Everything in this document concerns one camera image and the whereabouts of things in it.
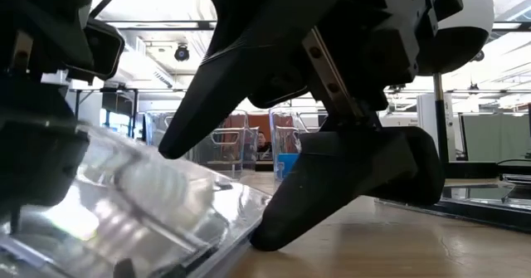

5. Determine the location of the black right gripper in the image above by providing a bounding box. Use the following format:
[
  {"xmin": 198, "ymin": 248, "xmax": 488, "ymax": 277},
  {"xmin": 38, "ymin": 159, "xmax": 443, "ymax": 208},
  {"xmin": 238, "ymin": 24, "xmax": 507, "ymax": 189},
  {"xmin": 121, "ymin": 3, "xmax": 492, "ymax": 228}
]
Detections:
[{"xmin": 304, "ymin": 0, "xmax": 439, "ymax": 130}]

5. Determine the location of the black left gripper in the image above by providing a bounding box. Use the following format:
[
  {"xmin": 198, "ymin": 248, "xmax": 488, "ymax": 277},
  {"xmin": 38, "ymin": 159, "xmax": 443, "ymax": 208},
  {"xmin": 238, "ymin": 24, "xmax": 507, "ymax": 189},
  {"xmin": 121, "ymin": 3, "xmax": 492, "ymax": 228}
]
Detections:
[{"xmin": 0, "ymin": 0, "xmax": 95, "ymax": 119}]

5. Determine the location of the blue jewel case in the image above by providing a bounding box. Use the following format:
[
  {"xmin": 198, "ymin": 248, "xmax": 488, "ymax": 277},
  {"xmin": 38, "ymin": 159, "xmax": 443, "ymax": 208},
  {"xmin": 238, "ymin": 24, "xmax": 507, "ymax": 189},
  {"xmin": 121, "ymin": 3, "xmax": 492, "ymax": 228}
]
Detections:
[{"xmin": 276, "ymin": 153, "xmax": 300, "ymax": 183}]

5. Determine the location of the clear jewel case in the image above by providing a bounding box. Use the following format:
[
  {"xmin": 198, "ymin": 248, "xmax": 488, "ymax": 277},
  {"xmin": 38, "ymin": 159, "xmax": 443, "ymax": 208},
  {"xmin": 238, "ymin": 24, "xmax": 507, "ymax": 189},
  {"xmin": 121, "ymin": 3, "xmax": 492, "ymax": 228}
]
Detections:
[
  {"xmin": 0, "ymin": 118, "xmax": 273, "ymax": 278},
  {"xmin": 375, "ymin": 173, "xmax": 531, "ymax": 234}
]

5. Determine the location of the clear plastic bin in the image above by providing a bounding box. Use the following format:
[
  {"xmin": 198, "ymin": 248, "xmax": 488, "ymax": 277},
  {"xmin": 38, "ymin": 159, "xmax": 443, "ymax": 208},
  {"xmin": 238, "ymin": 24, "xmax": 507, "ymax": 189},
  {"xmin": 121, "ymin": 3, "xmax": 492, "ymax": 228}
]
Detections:
[
  {"xmin": 143, "ymin": 109, "xmax": 259, "ymax": 180},
  {"xmin": 268, "ymin": 105, "xmax": 329, "ymax": 182}
]

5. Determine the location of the person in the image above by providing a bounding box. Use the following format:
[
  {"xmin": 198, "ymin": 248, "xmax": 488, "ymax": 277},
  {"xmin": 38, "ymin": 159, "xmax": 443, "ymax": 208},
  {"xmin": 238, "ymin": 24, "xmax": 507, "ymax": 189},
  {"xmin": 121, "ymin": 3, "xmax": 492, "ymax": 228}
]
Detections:
[{"xmin": 256, "ymin": 130, "xmax": 274, "ymax": 155}]

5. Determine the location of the white globe table lamp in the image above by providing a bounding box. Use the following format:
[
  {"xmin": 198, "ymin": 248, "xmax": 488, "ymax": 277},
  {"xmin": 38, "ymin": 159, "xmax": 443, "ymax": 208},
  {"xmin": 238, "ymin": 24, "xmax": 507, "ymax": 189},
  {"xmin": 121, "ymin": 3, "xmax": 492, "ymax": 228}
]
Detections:
[{"xmin": 416, "ymin": 0, "xmax": 499, "ymax": 178}]

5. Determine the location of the grey-green partition panel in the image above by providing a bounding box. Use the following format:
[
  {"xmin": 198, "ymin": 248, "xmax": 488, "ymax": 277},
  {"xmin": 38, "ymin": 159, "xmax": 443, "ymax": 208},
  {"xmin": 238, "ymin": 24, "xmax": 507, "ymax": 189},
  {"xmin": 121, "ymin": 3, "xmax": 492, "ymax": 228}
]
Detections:
[{"xmin": 458, "ymin": 112, "xmax": 531, "ymax": 163}]

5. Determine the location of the black overhead camera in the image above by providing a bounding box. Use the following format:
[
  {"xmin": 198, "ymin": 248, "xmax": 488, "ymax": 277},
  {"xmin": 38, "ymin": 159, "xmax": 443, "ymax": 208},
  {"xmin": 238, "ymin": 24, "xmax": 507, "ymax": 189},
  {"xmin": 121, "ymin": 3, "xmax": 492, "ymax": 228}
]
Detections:
[{"xmin": 173, "ymin": 42, "xmax": 191, "ymax": 63}]

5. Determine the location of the black aluminium rig frame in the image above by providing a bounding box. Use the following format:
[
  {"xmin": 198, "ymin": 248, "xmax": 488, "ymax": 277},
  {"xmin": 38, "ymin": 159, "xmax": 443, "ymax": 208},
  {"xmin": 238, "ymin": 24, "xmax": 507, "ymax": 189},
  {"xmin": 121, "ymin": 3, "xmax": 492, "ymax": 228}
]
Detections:
[{"xmin": 101, "ymin": 19, "xmax": 531, "ymax": 32}]

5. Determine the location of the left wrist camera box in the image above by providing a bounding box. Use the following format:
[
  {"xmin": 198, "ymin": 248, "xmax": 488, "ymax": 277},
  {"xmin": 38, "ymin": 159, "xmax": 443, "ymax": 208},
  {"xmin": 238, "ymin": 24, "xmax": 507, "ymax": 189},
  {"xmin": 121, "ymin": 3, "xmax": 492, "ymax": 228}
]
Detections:
[{"xmin": 68, "ymin": 18, "xmax": 126, "ymax": 82}]

